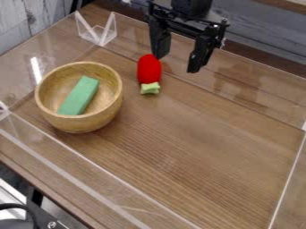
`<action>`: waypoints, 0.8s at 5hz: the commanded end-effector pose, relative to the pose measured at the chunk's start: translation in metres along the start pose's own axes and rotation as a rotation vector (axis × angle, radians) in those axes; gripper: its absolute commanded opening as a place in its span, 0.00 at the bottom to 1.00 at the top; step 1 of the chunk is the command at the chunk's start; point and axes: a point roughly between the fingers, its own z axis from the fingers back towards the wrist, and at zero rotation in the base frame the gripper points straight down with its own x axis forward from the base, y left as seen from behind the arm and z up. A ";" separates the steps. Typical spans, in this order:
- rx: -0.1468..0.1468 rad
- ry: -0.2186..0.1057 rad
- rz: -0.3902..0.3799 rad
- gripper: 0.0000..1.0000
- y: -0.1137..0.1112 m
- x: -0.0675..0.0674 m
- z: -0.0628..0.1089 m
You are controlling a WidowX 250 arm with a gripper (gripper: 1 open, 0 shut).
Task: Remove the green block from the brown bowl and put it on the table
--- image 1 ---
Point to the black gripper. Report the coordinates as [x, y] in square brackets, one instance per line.
[187, 17]

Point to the green rectangular block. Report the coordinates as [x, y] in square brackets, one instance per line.
[79, 97]

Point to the light wooden bowl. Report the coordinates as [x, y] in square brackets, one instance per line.
[55, 87]

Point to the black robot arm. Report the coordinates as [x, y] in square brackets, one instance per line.
[191, 19]

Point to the red plush strawberry toy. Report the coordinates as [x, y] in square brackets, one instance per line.
[149, 74]

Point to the clear acrylic enclosure panel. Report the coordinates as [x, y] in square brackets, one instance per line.
[94, 195]

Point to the black metal table bracket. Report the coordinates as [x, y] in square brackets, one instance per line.
[46, 220]

